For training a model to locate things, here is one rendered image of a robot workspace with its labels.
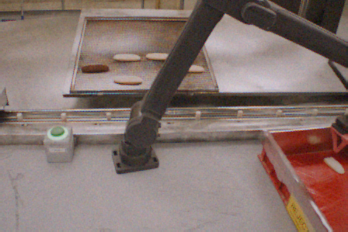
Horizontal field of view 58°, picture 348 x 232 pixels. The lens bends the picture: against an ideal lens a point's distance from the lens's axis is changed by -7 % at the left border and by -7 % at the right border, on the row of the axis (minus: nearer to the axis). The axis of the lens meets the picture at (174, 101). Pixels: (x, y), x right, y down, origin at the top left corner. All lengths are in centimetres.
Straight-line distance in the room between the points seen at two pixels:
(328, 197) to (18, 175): 83
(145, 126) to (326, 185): 53
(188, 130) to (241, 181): 22
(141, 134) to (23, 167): 35
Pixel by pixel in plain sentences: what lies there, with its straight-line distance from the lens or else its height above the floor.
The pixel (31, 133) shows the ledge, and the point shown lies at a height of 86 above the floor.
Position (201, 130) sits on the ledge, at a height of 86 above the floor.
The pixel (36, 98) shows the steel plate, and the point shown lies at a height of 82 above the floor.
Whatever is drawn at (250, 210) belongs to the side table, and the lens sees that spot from 86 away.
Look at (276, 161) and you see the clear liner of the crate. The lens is 88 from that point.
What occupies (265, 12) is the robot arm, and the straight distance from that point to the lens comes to 68.
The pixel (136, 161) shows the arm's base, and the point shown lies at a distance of 89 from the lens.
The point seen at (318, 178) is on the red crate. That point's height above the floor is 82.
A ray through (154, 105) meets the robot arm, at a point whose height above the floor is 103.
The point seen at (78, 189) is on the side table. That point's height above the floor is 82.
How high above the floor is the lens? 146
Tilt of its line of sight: 32 degrees down
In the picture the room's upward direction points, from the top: 4 degrees clockwise
